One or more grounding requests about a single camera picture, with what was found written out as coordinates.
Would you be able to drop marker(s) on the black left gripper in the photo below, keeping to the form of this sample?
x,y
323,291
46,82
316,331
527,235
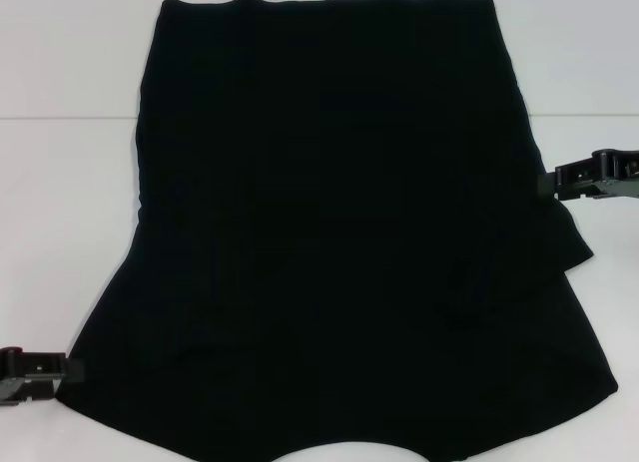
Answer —
x,y
11,377

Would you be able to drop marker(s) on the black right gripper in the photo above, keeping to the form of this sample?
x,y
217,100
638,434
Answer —
x,y
624,172

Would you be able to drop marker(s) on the black shirt with FREE print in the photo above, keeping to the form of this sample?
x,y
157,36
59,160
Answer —
x,y
329,242

